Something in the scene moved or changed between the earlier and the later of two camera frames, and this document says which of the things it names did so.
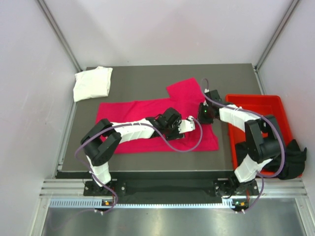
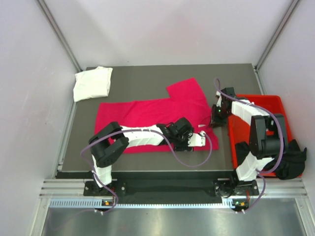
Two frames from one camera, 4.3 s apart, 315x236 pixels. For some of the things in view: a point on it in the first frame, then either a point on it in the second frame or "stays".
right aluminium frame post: [288, 14] stays
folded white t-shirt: [92, 83] stays
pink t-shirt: [185, 97] stays
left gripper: [175, 134] to [184, 146]
